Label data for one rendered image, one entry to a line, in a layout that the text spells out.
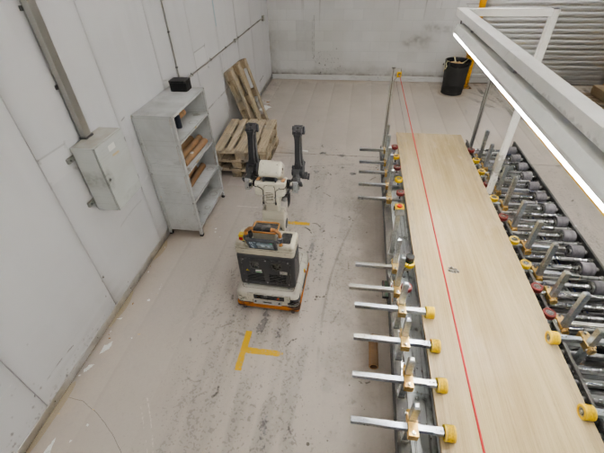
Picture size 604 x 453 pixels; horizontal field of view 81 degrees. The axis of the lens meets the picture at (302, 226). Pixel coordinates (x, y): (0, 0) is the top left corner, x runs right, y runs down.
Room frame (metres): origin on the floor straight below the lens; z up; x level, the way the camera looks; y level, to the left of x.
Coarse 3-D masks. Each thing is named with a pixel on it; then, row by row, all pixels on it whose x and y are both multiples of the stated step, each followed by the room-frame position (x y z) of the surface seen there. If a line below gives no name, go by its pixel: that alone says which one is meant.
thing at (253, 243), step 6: (246, 240) 2.24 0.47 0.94; (252, 240) 2.24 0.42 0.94; (258, 240) 2.23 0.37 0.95; (264, 240) 2.23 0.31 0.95; (270, 240) 2.22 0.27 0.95; (282, 240) 2.28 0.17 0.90; (252, 246) 2.29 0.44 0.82; (258, 246) 2.27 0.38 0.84; (264, 246) 2.26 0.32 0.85; (270, 246) 2.24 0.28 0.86; (276, 246) 2.25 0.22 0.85
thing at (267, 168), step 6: (264, 162) 2.77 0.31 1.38; (270, 162) 2.76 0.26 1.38; (276, 162) 2.75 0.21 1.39; (264, 168) 2.73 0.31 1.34; (270, 168) 2.72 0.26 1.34; (276, 168) 2.71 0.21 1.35; (282, 168) 2.76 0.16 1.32; (264, 174) 2.69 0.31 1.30; (270, 174) 2.69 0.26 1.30; (276, 174) 2.68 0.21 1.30; (282, 174) 2.73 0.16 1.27
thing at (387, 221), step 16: (384, 176) 3.58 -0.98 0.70; (384, 192) 3.24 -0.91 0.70; (384, 208) 2.96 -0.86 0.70; (384, 224) 2.72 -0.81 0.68; (384, 240) 2.54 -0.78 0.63; (400, 368) 1.21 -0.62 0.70; (400, 400) 1.00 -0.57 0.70; (400, 416) 0.91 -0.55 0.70; (400, 432) 0.81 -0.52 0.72; (400, 448) 0.74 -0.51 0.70
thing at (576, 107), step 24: (480, 24) 2.43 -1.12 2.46; (552, 24) 2.91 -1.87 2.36; (504, 48) 1.88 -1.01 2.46; (528, 72) 1.53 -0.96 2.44; (552, 72) 1.46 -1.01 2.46; (552, 96) 1.28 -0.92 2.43; (576, 96) 1.19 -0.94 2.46; (576, 120) 1.08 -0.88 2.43; (600, 120) 0.99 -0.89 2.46; (504, 144) 2.92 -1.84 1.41; (600, 144) 0.92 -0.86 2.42
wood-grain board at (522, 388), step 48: (432, 144) 3.96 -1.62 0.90; (432, 192) 2.92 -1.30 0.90; (480, 192) 2.90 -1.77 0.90; (432, 240) 2.22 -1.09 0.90; (480, 240) 2.20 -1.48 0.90; (432, 288) 1.70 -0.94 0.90; (480, 288) 1.69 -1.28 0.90; (528, 288) 1.68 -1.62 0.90; (432, 336) 1.30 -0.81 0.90; (480, 336) 1.29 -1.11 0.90; (528, 336) 1.28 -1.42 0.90; (480, 384) 0.99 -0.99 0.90; (528, 384) 0.98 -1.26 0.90; (528, 432) 0.73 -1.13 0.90; (576, 432) 0.72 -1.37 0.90
